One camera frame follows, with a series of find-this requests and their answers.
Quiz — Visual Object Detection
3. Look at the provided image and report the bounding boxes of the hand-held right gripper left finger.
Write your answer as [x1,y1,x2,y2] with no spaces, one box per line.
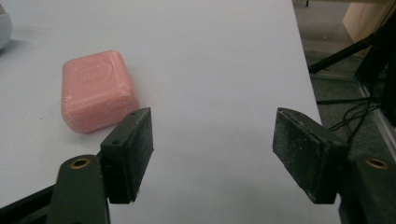
[46,106,155,224]

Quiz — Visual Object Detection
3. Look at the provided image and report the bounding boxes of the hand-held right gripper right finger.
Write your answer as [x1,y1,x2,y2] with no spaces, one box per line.
[272,106,396,224]

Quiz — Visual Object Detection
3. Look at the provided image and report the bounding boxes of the pink soap bar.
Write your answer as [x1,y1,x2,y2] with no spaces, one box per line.
[60,49,141,135]

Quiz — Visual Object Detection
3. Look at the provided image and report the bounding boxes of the black stand leg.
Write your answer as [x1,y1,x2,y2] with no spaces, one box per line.
[307,32,379,75]

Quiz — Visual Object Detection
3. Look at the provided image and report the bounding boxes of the beige board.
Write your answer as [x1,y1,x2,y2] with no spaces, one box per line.
[341,1,396,45]

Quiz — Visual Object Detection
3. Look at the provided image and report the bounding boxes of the white round container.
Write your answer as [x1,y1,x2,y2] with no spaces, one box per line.
[0,4,13,51]

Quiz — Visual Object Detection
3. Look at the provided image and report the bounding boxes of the black cable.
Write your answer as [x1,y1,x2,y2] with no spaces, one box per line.
[316,96,382,144]

